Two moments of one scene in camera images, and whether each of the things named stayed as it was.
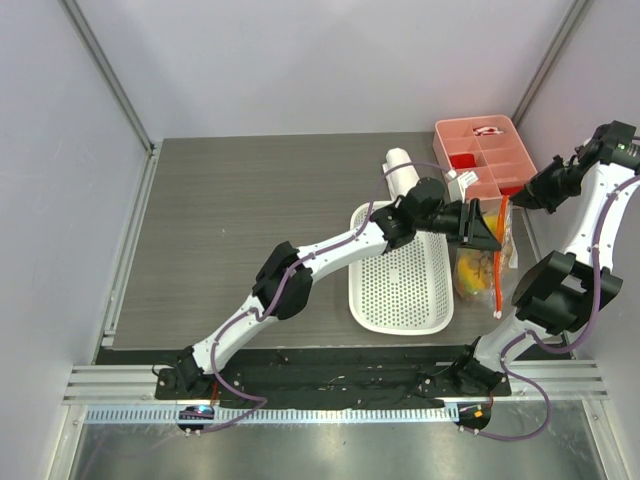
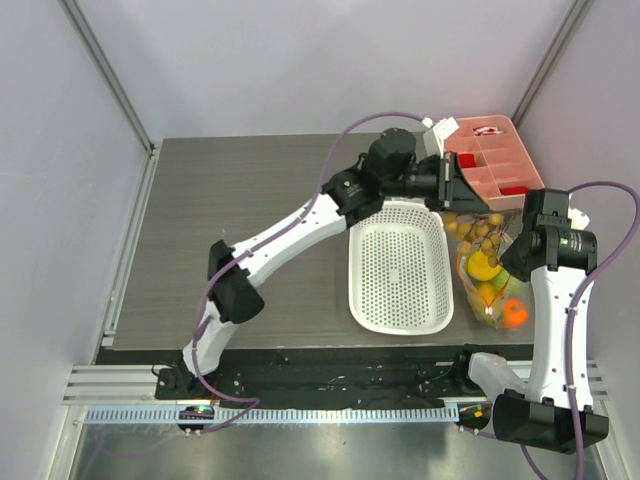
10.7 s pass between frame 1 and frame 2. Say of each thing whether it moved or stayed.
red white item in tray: stayed
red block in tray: stayed
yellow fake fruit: moved
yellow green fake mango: moved
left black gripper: moved
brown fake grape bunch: moved
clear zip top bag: moved
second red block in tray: stayed
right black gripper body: moved
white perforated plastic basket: stayed
